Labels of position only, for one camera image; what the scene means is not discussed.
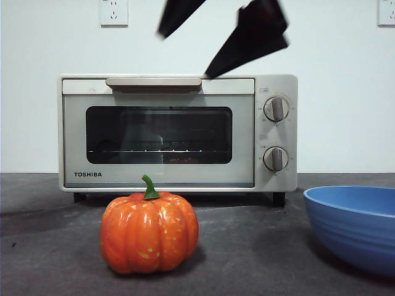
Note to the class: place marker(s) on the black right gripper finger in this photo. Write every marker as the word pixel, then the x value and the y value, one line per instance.
pixel 174 17
pixel 250 43

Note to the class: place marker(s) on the orange pumpkin with green stem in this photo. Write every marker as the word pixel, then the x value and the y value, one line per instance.
pixel 148 234

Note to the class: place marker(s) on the beige oven knob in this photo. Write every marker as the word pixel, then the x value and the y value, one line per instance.
pixel 276 159
pixel 276 109

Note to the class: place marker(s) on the cream Toshiba toaster oven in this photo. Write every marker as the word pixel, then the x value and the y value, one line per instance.
pixel 160 179

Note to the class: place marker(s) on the blue ribbed bowl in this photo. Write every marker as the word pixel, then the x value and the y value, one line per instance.
pixel 355 240

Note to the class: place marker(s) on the white wall socket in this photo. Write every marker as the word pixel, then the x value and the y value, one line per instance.
pixel 113 13
pixel 387 13

